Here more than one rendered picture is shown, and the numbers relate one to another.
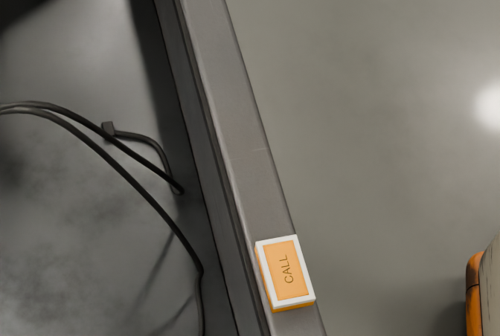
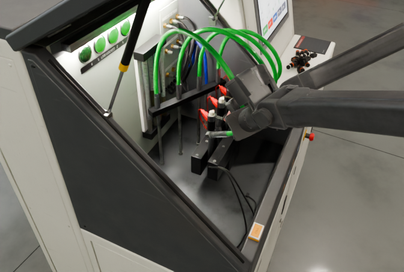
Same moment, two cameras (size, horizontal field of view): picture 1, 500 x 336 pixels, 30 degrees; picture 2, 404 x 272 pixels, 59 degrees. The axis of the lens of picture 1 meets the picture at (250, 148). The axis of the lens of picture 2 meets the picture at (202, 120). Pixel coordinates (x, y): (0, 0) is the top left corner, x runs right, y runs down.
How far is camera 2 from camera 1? 0.52 m
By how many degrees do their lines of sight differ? 36
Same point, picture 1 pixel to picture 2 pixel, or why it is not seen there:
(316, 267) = not seen: outside the picture
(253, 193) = (261, 214)
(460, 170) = not seen: outside the picture
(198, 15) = (276, 175)
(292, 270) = (257, 231)
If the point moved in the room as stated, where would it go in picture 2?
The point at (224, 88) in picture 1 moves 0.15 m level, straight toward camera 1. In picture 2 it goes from (271, 191) to (241, 219)
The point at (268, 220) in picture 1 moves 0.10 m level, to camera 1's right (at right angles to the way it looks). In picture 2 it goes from (261, 221) to (289, 244)
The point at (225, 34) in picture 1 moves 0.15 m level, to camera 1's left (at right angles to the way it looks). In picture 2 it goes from (279, 182) to (245, 157)
